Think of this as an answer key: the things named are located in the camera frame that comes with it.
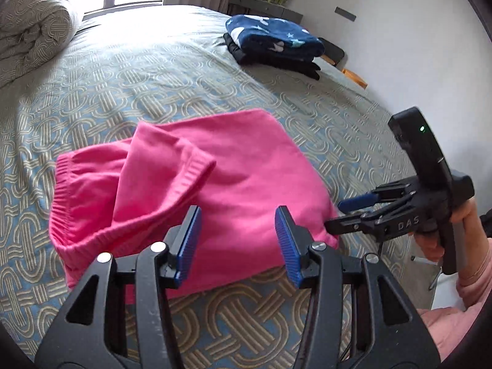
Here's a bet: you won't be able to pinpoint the rolled patterned duvet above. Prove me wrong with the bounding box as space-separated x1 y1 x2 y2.
0 0 84 89

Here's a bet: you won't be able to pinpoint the pink pants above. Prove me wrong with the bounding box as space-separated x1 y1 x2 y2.
49 108 341 304

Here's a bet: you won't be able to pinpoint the folded black clothes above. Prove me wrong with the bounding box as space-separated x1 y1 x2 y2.
223 33 321 81

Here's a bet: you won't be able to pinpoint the dark side desk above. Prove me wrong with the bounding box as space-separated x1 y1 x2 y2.
228 0 304 24

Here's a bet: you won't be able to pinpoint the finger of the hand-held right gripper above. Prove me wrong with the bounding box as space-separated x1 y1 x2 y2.
338 181 418 214
324 212 379 237

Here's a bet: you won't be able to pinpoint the folded blue star blanket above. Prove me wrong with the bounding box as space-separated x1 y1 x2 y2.
225 14 325 63

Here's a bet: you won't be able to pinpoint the person's right forearm pink sleeve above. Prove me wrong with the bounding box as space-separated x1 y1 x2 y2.
455 238 492 312

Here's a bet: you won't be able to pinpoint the person's right hand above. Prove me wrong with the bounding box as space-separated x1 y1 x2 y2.
407 198 489 277

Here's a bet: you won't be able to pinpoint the person's pink clothing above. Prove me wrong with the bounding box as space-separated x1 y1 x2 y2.
417 304 481 362

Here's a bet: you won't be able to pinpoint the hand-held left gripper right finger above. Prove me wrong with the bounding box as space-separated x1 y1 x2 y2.
274 205 441 369

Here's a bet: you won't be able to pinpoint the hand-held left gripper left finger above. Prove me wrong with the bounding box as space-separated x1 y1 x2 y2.
34 205 202 369

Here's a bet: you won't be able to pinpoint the black chair with wooden frame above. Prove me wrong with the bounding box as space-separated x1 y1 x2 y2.
317 37 369 90

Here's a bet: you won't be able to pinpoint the dark wall plate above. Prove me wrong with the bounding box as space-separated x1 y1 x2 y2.
334 6 357 22

